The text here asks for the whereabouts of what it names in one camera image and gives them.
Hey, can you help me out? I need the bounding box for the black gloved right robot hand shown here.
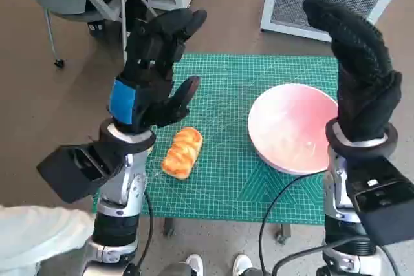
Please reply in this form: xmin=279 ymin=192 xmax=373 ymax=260
xmin=303 ymin=0 xmax=404 ymax=143

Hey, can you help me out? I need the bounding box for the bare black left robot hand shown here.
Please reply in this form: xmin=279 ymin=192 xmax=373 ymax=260
xmin=107 ymin=7 xmax=208 ymax=134

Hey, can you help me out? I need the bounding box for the braided toy bread loaf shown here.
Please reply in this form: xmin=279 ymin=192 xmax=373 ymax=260
xmin=160 ymin=126 xmax=204 ymax=180

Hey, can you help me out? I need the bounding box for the pink bowl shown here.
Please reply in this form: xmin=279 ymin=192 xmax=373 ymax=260
xmin=248 ymin=83 xmax=340 ymax=176

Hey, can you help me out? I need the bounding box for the green cutting mat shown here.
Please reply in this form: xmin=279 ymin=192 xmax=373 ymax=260
xmin=93 ymin=52 xmax=340 ymax=225

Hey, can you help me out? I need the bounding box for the black table leg caster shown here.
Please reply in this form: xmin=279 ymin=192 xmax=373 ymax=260
xmin=274 ymin=224 xmax=289 ymax=244
xmin=163 ymin=217 xmax=177 ymax=237

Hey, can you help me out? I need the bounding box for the person's white shoe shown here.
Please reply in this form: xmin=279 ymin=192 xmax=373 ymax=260
xmin=232 ymin=254 xmax=253 ymax=276
xmin=186 ymin=254 xmax=204 ymax=276

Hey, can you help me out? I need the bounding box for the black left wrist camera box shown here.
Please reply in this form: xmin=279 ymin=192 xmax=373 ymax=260
xmin=36 ymin=142 xmax=129 ymax=205

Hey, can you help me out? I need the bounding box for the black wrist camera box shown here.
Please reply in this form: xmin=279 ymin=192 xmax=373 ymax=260
xmin=347 ymin=156 xmax=414 ymax=246
xmin=36 ymin=142 xmax=129 ymax=205

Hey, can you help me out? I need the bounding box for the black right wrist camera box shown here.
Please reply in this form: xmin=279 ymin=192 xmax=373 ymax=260
xmin=347 ymin=156 xmax=414 ymax=246

